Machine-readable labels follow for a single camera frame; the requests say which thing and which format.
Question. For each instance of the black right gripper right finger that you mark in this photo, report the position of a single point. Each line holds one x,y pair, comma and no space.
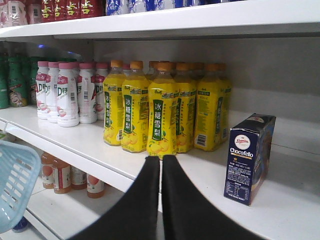
188,215

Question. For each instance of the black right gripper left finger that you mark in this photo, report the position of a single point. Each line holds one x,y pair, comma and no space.
135,215

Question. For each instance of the blue Chocofello cookie box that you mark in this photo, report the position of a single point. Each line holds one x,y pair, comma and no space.
248,157

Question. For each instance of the light blue plastic basket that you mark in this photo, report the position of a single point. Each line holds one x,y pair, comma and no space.
20,166

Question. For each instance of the orange juice bottle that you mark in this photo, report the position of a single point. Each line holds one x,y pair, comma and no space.
61,176
47,170
95,187
78,178

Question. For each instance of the yellow pear drink bottle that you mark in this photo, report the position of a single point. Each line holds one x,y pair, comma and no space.
114,109
209,102
136,109
163,95
185,116

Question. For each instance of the white pink-cap milk bottle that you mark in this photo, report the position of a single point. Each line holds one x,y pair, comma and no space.
41,89
67,102
86,93
52,92

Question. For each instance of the green drink bottle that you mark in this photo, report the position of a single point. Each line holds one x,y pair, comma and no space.
18,93

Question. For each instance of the white supermarket shelf unit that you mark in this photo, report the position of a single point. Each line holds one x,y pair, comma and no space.
224,146

